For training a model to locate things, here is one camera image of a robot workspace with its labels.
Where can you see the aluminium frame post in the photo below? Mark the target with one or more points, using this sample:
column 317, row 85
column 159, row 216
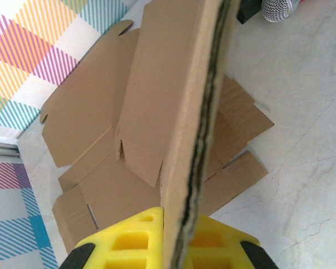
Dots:
column 2, row 145

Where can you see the silver mesh ball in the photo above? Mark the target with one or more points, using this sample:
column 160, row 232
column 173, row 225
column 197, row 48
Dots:
column 277, row 9

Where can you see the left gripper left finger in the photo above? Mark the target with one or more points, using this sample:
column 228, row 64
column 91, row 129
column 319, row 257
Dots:
column 123, row 246

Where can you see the brown cardboard box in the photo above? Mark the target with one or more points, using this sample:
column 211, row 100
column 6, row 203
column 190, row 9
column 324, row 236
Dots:
column 168, row 84
column 81, row 112

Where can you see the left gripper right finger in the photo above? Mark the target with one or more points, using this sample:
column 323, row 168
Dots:
column 212, row 246

